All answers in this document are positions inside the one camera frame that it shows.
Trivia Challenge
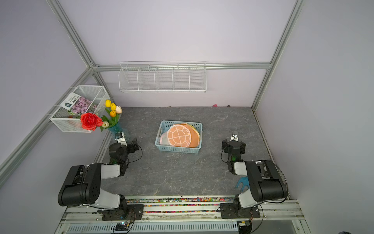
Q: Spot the orange mesh laundry bag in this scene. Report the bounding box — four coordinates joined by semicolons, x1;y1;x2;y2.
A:
167;123;200;148

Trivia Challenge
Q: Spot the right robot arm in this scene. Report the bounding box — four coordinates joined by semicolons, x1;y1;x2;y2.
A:
219;139;288;219

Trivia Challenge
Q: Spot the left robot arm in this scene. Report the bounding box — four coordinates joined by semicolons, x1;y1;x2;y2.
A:
57;138;144;224

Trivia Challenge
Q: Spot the white mesh laundry bag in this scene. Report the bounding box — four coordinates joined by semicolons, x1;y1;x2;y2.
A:
159;132;170;146

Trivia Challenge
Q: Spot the tulip bouquet in vase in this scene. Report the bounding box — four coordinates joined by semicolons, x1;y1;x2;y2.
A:
100;99;130;141

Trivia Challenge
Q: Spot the light blue plastic basket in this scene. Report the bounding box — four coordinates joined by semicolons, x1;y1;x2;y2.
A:
155;121;203;154

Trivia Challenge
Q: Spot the red artificial rose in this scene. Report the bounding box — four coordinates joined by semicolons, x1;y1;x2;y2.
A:
80;113;103;131

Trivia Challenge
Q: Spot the purple flower packet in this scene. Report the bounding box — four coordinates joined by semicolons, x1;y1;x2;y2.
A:
59;93;97;116

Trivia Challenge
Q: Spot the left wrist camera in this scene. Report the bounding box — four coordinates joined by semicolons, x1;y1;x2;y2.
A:
115;132;128;146

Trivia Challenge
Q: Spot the white wire corner basket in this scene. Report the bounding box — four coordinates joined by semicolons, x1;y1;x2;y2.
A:
50;85;110;133

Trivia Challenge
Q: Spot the long white wire shelf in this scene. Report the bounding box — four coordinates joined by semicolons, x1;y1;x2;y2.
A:
118;61;207;93

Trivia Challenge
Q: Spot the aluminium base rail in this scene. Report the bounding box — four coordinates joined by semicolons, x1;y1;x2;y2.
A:
56;195;310;234

